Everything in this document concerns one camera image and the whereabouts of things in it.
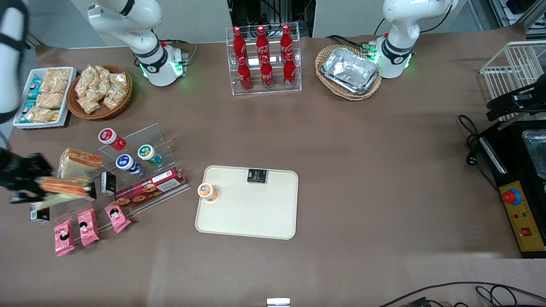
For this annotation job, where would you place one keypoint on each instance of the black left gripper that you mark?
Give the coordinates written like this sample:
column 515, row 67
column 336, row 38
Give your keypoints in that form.
column 530, row 94

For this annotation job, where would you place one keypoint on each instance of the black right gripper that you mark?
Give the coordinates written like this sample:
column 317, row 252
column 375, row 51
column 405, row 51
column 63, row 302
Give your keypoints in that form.
column 13, row 169

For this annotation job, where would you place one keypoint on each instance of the plastic-wrapped triangle sandwich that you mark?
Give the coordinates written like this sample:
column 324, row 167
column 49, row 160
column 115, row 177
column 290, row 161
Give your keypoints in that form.
column 64, row 187
column 79, row 162

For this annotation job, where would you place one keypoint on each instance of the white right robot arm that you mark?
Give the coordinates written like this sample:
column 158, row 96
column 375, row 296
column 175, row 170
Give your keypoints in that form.
column 149, row 55

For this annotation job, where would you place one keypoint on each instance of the white rectangular snack tray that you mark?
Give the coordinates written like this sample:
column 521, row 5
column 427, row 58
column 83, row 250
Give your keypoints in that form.
column 68, row 102

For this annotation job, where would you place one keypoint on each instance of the cream plastic serving tray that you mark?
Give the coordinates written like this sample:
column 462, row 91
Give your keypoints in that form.
column 247, row 213

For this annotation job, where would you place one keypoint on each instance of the small black carton box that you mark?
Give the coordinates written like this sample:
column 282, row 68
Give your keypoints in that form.
column 39, row 213
column 91, row 194
column 257, row 175
column 108, row 182

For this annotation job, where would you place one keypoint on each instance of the metal pan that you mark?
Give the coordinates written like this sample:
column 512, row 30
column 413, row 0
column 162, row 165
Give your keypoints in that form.
column 537, row 153

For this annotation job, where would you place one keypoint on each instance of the black machine with yellow panel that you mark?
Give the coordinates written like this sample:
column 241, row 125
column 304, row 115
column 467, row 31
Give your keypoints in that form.
column 512, row 170

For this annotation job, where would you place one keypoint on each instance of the pink cartoon snack packet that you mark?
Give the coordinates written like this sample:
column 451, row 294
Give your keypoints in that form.
column 64, row 236
column 117, row 216
column 88, row 228

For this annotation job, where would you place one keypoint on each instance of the beige cracker packet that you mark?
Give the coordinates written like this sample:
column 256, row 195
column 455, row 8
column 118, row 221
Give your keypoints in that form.
column 53, row 86
column 58, row 75
column 39, row 114
column 50, row 100

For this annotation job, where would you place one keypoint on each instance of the yellow snack packet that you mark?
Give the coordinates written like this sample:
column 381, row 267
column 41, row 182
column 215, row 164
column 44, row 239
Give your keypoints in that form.
column 54, row 116

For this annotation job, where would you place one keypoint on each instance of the blue snack packet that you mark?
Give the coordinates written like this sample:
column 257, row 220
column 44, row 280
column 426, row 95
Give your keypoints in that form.
column 27, row 106
column 33, row 94
column 35, row 83

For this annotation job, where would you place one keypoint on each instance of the red gum bottle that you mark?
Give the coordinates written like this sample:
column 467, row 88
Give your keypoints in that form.
column 111, row 138

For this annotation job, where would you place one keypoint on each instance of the clear bag of puffed snack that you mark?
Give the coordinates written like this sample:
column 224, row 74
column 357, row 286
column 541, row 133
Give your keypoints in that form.
column 101, row 73
column 88, row 104
column 118, row 79
column 85, row 79
column 99, row 90
column 114, row 98

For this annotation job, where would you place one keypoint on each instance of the blue gum bottle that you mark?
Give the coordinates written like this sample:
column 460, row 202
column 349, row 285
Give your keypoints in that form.
column 128, row 164

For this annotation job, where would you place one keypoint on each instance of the round brown wicker basket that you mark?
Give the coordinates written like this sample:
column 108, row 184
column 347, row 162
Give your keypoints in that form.
column 102, row 114

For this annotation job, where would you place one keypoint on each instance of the red tartan shortbread box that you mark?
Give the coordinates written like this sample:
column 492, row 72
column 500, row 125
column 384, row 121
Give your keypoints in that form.
column 149, row 187

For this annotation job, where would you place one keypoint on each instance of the green gum bottle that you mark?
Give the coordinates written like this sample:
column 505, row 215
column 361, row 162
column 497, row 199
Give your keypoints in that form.
column 149, row 154

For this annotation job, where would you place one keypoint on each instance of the clear acrylic tiered stand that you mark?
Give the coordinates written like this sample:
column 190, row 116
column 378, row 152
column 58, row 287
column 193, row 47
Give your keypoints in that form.
column 158, row 136

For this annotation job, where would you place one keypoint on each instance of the aluminium foil container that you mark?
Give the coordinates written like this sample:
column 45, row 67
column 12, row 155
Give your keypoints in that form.
column 349, row 66
column 356, row 89

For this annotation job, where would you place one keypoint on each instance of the orange gum bottle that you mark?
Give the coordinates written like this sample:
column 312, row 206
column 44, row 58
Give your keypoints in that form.
column 207, row 192

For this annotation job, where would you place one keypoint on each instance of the light woven wicker basket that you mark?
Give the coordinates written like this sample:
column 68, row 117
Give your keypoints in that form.
column 324, row 55

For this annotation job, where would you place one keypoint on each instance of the red cola bottle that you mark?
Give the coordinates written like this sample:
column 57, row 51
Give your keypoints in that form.
column 286, row 40
column 239, row 42
column 262, row 41
column 267, row 76
column 290, row 73
column 245, row 76

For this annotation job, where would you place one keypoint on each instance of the clear acrylic bottle rack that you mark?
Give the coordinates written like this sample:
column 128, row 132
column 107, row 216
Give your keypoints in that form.
column 256, row 91

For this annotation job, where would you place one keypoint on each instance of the small white card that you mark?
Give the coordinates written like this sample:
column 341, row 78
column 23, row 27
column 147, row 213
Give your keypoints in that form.
column 278, row 302

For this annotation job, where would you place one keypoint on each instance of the grey metal shelf frame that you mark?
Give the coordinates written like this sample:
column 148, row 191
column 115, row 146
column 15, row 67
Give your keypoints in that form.
column 520, row 10

